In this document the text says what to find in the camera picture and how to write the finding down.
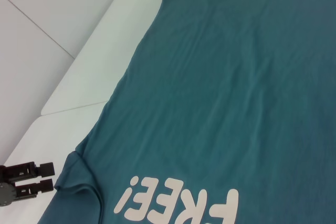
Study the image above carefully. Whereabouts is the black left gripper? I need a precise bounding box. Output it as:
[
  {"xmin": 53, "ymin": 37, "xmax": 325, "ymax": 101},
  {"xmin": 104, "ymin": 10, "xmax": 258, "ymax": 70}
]
[{"xmin": 0, "ymin": 161, "xmax": 56, "ymax": 206}]

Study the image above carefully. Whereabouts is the teal FREE! print t-shirt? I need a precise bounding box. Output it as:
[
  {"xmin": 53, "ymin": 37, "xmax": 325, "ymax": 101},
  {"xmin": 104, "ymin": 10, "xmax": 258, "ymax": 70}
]
[{"xmin": 38, "ymin": 0, "xmax": 336, "ymax": 224}]

